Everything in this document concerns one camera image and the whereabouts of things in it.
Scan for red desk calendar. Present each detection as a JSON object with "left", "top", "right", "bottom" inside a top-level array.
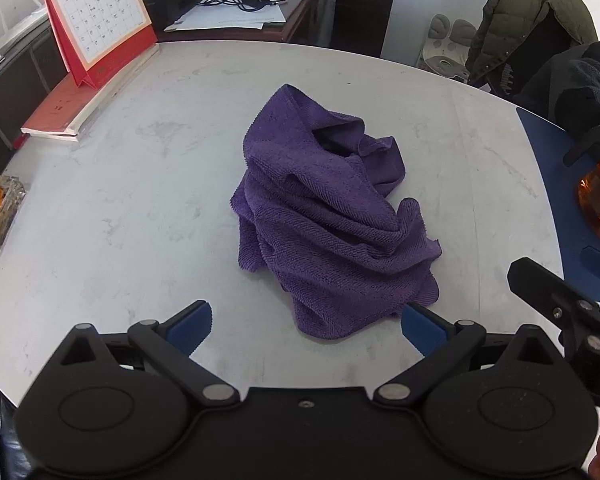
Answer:
[{"left": 40, "top": 0, "right": 158, "bottom": 88}]

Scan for glass ashtray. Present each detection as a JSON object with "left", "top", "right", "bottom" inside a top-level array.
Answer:
[{"left": 0, "top": 175, "right": 27, "bottom": 266}]

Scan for purple towel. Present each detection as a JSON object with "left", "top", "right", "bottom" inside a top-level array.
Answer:
[{"left": 229, "top": 84, "right": 442, "bottom": 341}]

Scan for black office chair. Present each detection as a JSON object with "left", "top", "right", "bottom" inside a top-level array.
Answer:
[{"left": 500, "top": 12, "right": 583, "bottom": 98}]

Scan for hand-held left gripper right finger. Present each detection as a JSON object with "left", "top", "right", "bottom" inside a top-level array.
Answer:
[{"left": 372, "top": 302, "right": 563, "bottom": 407}]

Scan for black desk cable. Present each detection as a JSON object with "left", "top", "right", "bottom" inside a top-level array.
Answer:
[{"left": 200, "top": 0, "right": 291, "bottom": 12}]

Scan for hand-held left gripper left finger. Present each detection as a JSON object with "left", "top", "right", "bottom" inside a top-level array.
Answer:
[{"left": 60, "top": 300, "right": 241, "bottom": 407}]

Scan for white paper sheets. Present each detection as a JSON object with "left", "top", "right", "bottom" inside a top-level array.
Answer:
[{"left": 164, "top": 0, "right": 287, "bottom": 31}]

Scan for black cabinet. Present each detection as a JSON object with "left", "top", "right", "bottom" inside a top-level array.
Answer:
[{"left": 330, "top": 0, "right": 403, "bottom": 58}]

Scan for blue table mat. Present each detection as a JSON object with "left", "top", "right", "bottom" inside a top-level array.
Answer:
[{"left": 516, "top": 106, "right": 600, "bottom": 311}]

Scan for brown wooden desk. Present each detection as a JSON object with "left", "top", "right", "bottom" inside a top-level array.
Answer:
[{"left": 157, "top": 0, "right": 338, "bottom": 43}]

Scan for green padded jacket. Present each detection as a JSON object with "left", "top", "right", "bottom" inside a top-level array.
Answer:
[{"left": 465, "top": 0, "right": 600, "bottom": 86}]

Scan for grey plush slipper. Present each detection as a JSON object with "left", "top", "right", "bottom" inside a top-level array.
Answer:
[
  {"left": 428, "top": 14, "right": 451, "bottom": 40},
  {"left": 451, "top": 19, "right": 477, "bottom": 46}
]

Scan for red cover book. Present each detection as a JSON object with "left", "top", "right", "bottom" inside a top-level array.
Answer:
[{"left": 20, "top": 42, "right": 161, "bottom": 142}]

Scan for black fleece garment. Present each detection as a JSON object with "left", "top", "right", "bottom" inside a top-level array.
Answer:
[{"left": 510, "top": 40, "right": 600, "bottom": 136}]

